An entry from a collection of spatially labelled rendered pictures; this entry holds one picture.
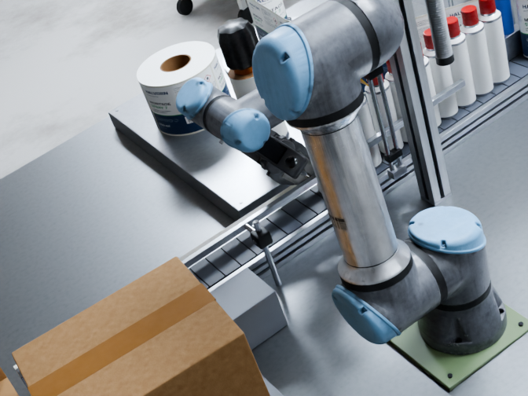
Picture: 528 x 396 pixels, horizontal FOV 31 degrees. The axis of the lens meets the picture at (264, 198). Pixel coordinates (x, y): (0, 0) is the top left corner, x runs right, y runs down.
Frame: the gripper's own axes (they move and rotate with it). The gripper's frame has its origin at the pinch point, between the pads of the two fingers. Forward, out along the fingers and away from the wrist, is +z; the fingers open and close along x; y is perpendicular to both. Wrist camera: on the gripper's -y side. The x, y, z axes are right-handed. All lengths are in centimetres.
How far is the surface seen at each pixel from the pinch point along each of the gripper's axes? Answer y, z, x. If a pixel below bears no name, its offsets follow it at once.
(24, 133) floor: 266, 78, 52
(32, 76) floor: 318, 90, 30
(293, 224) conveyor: -2.1, 0.7, 9.7
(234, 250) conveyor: 1.4, -5.6, 20.6
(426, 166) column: -16.1, 8.5, -14.2
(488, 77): -2.2, 24.5, -39.8
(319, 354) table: -30.0, -2.8, 25.8
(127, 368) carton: -37, -44, 39
